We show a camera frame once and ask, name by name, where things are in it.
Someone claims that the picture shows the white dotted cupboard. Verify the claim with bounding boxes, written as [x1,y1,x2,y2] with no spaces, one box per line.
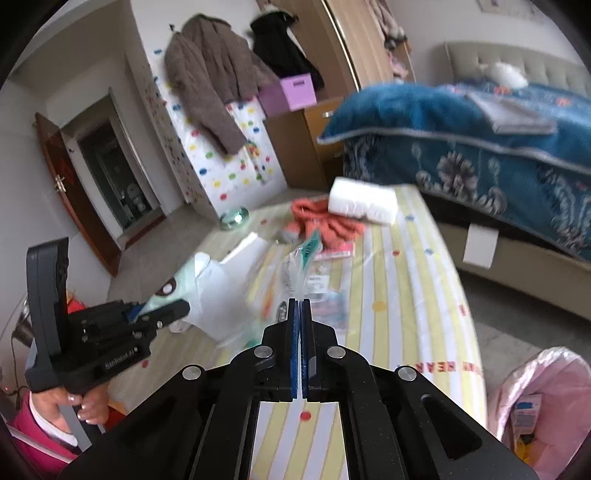
[127,32,290,218]

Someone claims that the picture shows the white plush toy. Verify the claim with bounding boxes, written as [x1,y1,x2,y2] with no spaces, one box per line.
[480,60,527,89]

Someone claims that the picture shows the black hooded coat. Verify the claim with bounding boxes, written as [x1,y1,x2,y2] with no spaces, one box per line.
[249,11,324,91]

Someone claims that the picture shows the pink lined trash bin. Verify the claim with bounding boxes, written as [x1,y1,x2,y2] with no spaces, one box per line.
[488,346,591,463]

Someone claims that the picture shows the white toilet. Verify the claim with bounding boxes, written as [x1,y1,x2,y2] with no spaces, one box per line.
[124,182,149,213]

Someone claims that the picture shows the bed with blue blanket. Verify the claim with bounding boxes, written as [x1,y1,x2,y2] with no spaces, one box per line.
[318,83,591,262]

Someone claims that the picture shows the purple storage basket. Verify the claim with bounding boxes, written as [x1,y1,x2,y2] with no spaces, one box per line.
[257,74,317,116]

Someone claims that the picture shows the pale green white wrapper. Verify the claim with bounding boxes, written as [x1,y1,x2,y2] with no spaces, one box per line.
[142,253,260,345]

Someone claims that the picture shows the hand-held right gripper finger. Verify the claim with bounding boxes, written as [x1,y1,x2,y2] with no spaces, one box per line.
[300,299,539,480]
[58,298,301,480]

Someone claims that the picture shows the clear green plastic packet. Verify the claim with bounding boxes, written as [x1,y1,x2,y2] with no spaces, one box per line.
[279,228,324,304]

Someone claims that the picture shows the brown quilted coat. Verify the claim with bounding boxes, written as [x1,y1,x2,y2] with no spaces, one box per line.
[165,14,280,156]

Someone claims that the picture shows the pink hanging clothes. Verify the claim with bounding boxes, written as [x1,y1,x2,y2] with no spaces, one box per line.
[369,0,412,82]

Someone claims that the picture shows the wooden wardrobe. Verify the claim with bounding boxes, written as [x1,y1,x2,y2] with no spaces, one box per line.
[259,0,416,95]

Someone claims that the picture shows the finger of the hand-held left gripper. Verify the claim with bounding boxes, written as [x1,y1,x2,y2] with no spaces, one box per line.
[139,299,191,331]
[121,300,147,323]

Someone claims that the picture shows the brown wooden door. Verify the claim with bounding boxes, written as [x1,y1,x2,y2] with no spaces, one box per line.
[34,113,121,278]

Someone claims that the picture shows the white framed wall picture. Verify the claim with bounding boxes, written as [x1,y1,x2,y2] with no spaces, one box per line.
[475,0,537,15]

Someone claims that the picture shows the white tissue pack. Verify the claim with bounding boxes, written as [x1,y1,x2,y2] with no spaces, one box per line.
[328,176,399,226]

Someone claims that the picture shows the clear printed packet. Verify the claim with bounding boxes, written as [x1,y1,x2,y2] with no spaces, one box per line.
[313,292,352,331]

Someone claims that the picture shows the pink flat packet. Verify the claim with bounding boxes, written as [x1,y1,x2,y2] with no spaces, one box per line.
[318,242,356,262]

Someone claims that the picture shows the folded grey cloth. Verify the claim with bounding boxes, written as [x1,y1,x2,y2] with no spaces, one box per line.
[466,90,557,135]

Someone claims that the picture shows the white paper tag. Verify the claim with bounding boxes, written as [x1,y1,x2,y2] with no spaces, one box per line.
[463,226,500,269]

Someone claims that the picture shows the person's left forearm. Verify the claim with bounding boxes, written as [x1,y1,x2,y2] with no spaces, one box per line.
[9,392,82,463]

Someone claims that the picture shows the beige upholstered bed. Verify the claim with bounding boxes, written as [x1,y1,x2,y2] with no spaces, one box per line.
[434,41,591,325]

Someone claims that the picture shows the person's left hand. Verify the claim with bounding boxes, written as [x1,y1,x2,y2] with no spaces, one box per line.
[44,385,110,426]

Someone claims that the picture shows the orange knit gloves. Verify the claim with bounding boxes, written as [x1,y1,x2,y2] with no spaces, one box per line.
[279,198,368,248]

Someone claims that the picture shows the green round tin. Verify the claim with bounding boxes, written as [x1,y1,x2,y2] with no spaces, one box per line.
[219,207,250,231]

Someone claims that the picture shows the striped dotted tablecloth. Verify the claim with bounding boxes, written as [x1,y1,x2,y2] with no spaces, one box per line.
[104,185,488,480]

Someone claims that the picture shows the wooden nightstand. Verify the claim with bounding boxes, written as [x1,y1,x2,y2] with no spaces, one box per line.
[263,97,345,188]

